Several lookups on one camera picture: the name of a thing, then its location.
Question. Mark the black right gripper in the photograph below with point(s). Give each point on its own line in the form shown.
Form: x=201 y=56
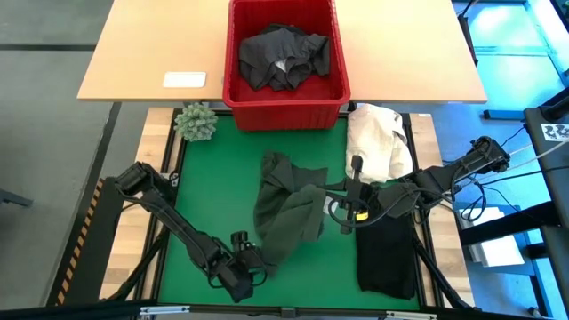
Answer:
x=373 y=202

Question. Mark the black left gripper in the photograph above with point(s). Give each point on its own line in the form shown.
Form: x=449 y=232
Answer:
x=224 y=264

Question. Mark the dark green garment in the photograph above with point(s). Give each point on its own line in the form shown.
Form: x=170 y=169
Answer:
x=289 y=213

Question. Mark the black garment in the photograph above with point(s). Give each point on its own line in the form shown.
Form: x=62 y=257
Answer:
x=384 y=258

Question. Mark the red plastic bin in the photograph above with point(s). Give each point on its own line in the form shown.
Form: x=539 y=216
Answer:
x=284 y=113

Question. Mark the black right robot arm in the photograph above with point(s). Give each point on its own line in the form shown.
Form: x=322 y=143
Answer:
x=444 y=178

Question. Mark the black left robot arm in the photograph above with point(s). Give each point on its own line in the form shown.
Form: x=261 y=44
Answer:
x=178 y=226

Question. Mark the grey garment tag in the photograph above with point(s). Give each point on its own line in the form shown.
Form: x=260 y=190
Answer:
x=328 y=205

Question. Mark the cream garment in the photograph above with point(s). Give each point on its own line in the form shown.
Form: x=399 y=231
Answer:
x=378 y=138

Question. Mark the wooden side board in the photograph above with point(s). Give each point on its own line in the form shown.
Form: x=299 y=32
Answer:
x=153 y=138
x=424 y=142

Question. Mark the white garment label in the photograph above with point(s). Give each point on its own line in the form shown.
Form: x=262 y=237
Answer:
x=280 y=65

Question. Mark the artificial green potted plant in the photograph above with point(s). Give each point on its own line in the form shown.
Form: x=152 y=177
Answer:
x=195 y=122

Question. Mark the white box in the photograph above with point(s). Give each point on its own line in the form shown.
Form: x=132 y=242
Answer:
x=498 y=253

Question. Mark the black hazard-striped plate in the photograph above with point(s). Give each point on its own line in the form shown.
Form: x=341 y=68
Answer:
x=84 y=249

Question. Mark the dark grey garment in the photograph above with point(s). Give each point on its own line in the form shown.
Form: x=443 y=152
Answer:
x=266 y=49

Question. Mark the black desk foot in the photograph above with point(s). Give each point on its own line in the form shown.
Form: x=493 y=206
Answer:
x=502 y=114

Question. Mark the white rectangular pad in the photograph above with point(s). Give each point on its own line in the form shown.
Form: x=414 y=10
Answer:
x=184 y=79

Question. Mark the black side table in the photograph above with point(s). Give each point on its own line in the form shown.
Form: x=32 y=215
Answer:
x=555 y=186

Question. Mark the black-and-white marker sheet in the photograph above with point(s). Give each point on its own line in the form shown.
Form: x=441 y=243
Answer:
x=555 y=132

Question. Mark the dark chair leg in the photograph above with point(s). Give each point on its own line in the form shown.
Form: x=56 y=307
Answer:
x=15 y=198

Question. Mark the light wooden desk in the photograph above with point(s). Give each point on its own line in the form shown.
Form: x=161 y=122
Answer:
x=133 y=44

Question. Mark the silver frame bracket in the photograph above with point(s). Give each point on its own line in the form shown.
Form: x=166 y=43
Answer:
x=411 y=316
x=164 y=310

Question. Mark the black table frame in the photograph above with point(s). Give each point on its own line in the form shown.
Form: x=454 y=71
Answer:
x=175 y=151

